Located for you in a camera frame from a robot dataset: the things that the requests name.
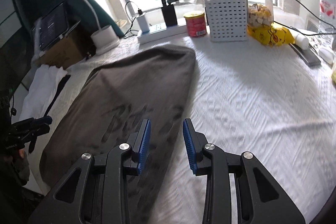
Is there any black charger adapter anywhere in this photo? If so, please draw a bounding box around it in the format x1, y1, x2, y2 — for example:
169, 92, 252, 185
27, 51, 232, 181
161, 4, 178, 27

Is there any red yellow-lidded can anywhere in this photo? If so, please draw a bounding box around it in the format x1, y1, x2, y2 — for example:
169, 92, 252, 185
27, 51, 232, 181
184, 11, 207, 38

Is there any dark grey garment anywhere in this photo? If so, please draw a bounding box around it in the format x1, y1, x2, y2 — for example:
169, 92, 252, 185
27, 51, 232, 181
39, 44, 196, 223

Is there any clear snack jar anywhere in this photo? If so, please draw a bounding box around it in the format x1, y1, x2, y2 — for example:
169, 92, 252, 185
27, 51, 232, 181
247, 3, 273, 28

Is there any white charger adapter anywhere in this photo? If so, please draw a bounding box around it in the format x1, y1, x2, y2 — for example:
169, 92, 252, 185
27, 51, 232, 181
137, 9, 150, 34

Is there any clear water bottle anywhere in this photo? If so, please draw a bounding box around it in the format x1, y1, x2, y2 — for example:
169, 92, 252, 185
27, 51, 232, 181
319, 0, 335, 34

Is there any white power strip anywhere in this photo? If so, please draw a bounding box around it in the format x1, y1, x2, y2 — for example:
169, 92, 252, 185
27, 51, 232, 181
137, 23, 187, 44

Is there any brown cardboard box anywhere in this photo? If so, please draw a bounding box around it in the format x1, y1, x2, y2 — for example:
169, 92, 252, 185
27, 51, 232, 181
39, 27, 91, 69

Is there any white perforated basket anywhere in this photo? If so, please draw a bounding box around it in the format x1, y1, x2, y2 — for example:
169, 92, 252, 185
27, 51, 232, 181
204, 0, 248, 42

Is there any black laptop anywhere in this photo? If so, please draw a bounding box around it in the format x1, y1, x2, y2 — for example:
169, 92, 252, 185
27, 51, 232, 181
38, 2, 80, 51

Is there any white folded garment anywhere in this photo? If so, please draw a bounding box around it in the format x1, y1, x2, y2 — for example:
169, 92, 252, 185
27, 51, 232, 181
19, 64, 70, 121

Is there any white desk lamp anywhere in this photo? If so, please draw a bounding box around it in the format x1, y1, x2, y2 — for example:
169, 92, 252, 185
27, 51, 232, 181
82, 0, 120, 55

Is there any white tube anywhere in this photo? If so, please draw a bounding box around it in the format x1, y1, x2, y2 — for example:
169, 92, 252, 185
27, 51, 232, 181
288, 29, 309, 50

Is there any white textured bedspread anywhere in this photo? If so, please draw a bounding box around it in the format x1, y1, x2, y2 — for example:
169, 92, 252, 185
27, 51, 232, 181
28, 35, 335, 223

